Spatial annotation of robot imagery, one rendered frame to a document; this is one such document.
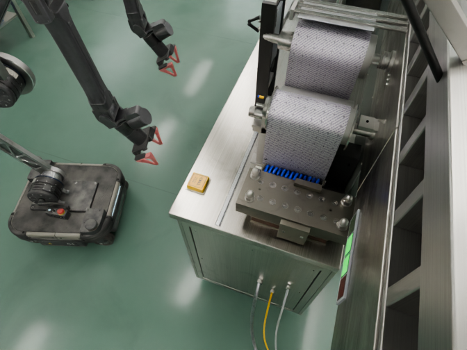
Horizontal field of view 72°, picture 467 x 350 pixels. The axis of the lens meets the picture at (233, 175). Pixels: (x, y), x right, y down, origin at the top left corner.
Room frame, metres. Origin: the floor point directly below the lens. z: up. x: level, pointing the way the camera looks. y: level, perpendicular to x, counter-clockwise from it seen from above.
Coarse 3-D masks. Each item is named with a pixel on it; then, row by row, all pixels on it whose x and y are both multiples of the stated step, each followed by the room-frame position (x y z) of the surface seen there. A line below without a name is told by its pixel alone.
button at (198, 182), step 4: (192, 176) 0.73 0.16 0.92; (196, 176) 0.73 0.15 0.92; (200, 176) 0.72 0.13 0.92; (204, 176) 0.72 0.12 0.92; (208, 176) 0.73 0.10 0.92; (192, 180) 0.71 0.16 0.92; (196, 180) 0.71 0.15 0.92; (200, 180) 0.71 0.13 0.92; (204, 180) 0.71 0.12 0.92; (208, 180) 0.72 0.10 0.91; (188, 184) 0.69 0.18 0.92; (192, 184) 0.69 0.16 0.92; (196, 184) 0.69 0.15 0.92; (200, 184) 0.69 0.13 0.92; (204, 184) 0.69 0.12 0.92; (188, 188) 0.68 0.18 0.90; (192, 188) 0.68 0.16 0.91; (196, 188) 0.67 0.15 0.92; (200, 188) 0.67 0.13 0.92; (204, 188) 0.68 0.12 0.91
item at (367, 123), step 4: (360, 116) 0.70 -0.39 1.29; (364, 116) 0.70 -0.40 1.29; (360, 120) 0.68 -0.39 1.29; (364, 120) 0.68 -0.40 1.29; (368, 120) 0.68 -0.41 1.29; (372, 120) 0.68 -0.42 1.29; (376, 120) 0.68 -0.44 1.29; (360, 124) 0.66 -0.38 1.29; (364, 124) 0.66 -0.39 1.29; (368, 124) 0.66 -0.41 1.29; (372, 124) 0.66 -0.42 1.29; (376, 124) 0.67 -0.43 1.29; (360, 128) 0.66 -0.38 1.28; (364, 128) 0.65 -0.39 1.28; (368, 128) 0.65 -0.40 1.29; (372, 128) 0.65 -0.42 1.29; (376, 128) 0.65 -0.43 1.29; (372, 132) 0.64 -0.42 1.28; (376, 132) 0.64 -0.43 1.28
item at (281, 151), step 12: (276, 144) 0.70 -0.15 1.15; (288, 144) 0.69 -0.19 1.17; (300, 144) 0.68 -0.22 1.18; (312, 144) 0.66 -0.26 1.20; (264, 156) 0.72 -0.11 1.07; (276, 156) 0.70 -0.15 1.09; (288, 156) 0.69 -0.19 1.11; (300, 156) 0.67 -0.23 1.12; (312, 156) 0.66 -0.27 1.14; (324, 156) 0.65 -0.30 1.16; (288, 168) 0.68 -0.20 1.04; (300, 168) 0.67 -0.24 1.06; (312, 168) 0.65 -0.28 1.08; (324, 168) 0.64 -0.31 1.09
